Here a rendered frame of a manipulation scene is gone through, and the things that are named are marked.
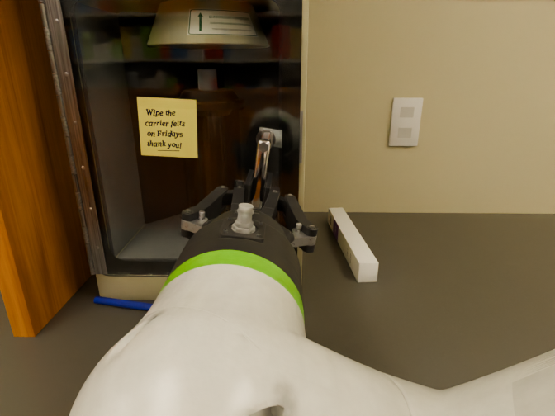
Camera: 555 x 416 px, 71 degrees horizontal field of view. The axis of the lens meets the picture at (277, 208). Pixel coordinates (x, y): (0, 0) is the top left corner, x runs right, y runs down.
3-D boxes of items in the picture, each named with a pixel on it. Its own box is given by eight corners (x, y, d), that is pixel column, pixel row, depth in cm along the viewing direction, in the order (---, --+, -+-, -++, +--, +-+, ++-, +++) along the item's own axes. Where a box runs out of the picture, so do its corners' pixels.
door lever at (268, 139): (267, 198, 54) (249, 196, 54) (277, 130, 51) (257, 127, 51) (265, 212, 49) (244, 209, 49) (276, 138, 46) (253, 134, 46)
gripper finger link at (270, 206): (253, 218, 35) (269, 220, 35) (271, 183, 45) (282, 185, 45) (249, 256, 36) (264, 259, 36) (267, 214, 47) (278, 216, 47)
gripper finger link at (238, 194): (241, 255, 36) (225, 254, 36) (241, 210, 47) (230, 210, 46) (245, 217, 35) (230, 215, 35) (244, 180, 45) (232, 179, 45)
